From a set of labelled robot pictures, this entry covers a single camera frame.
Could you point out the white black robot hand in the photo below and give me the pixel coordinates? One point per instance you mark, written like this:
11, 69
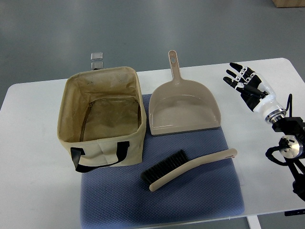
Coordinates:
254, 90

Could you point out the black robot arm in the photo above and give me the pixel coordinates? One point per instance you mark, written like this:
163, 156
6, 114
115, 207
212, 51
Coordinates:
291, 147

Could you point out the lower metal floor plate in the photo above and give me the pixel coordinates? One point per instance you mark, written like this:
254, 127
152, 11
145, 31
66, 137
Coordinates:
97, 65

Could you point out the black table control panel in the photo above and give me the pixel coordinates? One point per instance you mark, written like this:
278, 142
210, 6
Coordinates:
294, 212

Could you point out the cardboard box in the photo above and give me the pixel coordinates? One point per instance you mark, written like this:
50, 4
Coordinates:
289, 3

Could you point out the beige fabric bag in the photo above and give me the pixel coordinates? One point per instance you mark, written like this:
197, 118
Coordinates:
102, 119

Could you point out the beige brush with black bristles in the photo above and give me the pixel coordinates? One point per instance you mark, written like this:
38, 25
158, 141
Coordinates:
177, 164

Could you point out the beige plastic dustpan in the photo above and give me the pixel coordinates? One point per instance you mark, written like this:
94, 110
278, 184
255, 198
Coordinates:
182, 105

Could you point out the white table leg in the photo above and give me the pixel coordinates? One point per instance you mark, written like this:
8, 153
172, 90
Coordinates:
253, 222

